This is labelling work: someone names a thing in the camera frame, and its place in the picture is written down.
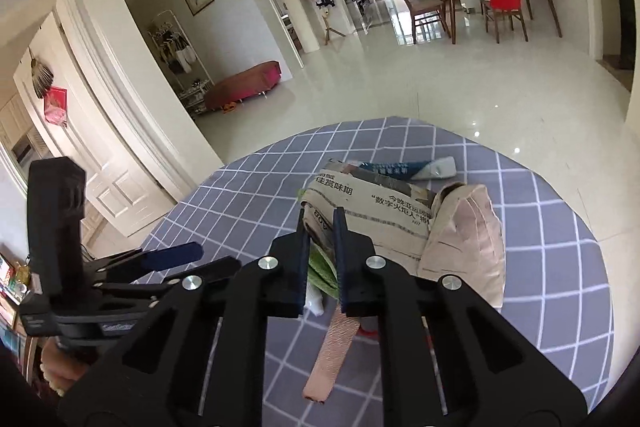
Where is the wooden dining chair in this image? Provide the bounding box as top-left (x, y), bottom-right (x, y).
top-left (395, 0), bottom-right (448, 44)

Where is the feather hand fan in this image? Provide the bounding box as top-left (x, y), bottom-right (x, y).
top-left (27, 47), bottom-right (55, 100)

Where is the green packet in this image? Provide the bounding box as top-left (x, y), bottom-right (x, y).
top-left (306, 247), bottom-right (343, 298)

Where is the wooden chair with shirt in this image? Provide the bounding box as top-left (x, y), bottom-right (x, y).
top-left (477, 0), bottom-right (531, 44)

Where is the white cabinet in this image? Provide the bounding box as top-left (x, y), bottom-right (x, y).
top-left (597, 0), bottom-right (623, 60)

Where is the blue and white packet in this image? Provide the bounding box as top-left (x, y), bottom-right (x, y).
top-left (357, 157), bottom-right (457, 182)

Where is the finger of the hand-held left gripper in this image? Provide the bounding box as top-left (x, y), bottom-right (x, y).
top-left (92, 256), bottom-right (244, 303)
top-left (85, 242), bottom-right (205, 280)

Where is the grey checked tablecloth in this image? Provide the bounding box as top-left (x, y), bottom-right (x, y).
top-left (87, 117), bottom-right (616, 427)

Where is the red wall hanging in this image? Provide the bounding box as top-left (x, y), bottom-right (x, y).
top-left (44, 86), bottom-right (68, 128)

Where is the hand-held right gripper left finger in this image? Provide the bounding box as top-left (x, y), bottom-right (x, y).
top-left (57, 207), bottom-right (313, 427)

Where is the pink upholstered bench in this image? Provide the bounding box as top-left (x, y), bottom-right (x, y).
top-left (204, 60), bottom-right (282, 112)

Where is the white clothes rack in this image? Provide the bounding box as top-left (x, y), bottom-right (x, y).
top-left (147, 9), bottom-right (216, 115)

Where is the white plastic bag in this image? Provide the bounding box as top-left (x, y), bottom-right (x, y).
top-left (302, 279), bottom-right (326, 318)

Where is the person's left hand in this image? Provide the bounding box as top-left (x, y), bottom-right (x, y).
top-left (42, 341), bottom-right (97, 396)

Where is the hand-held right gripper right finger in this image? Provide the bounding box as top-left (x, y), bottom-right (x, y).
top-left (332, 206), bottom-right (603, 427)

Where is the white panelled door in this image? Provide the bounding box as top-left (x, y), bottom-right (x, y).
top-left (65, 142), bottom-right (176, 238)

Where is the newspaper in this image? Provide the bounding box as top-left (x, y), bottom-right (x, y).
top-left (299, 157), bottom-right (441, 280)

